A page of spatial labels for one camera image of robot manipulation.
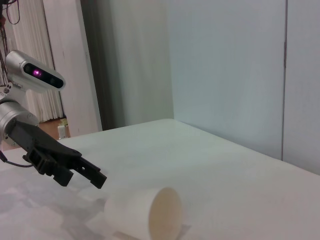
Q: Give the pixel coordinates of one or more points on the white pleated curtain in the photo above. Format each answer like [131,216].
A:
[32,37]

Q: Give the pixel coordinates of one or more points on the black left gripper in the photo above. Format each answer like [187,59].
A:
[37,140]

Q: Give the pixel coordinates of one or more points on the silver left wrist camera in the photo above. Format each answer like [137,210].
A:
[37,72]

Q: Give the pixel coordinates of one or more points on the white paper cup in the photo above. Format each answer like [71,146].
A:
[130,210]

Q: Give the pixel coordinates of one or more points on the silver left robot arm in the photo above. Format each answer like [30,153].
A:
[12,112]

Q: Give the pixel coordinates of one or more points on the small white box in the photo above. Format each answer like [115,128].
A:
[61,131]

